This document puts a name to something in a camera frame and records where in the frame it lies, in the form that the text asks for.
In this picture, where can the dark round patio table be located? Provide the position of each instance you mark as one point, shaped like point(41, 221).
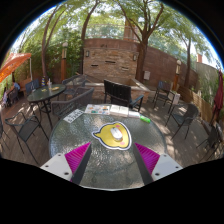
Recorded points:
point(45, 93)

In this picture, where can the yellow duck-shaped mouse pad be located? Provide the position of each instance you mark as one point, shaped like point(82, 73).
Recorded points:
point(105, 135)

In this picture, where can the orange canopy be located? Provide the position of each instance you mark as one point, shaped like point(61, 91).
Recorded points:
point(13, 63)

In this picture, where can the red closed umbrella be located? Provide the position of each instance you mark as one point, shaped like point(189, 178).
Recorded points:
point(219, 93)

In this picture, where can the grey wicker chair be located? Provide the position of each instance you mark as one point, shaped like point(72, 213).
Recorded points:
point(75, 81)
point(75, 101)

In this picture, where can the green packet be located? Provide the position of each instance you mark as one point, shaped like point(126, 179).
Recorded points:
point(145, 119)

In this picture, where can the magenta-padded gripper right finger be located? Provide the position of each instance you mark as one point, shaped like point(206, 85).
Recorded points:
point(166, 165)

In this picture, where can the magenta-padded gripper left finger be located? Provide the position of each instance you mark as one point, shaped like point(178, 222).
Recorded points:
point(56, 165)

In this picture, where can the white computer mouse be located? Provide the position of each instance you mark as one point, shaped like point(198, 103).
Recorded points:
point(116, 133)

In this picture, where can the white book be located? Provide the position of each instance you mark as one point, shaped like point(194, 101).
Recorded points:
point(114, 110)
point(124, 111)

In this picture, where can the clear drink cup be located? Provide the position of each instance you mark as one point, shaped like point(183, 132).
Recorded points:
point(49, 84)

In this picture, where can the black metal mesh chair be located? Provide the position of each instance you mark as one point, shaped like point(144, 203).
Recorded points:
point(213, 136)
point(164, 88)
point(188, 113)
point(28, 130)
point(31, 86)

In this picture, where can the person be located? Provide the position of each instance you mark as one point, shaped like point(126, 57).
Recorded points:
point(15, 86)

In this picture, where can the white lettered plate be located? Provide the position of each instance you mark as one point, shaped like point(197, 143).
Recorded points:
point(74, 116)

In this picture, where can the small white box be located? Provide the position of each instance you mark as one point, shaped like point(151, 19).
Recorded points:
point(134, 114)

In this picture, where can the grey wall box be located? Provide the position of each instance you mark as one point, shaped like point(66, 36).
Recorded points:
point(146, 75)

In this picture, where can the large forked tree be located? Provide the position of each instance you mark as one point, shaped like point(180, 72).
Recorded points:
point(142, 53)

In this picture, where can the black slatted wooden chair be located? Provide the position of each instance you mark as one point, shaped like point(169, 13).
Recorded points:
point(118, 91)

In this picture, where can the colourful printed sheet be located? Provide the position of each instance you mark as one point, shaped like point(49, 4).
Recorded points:
point(97, 109)

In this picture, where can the wooden lamp post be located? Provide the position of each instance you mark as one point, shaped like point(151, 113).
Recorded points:
point(177, 76)
point(64, 63)

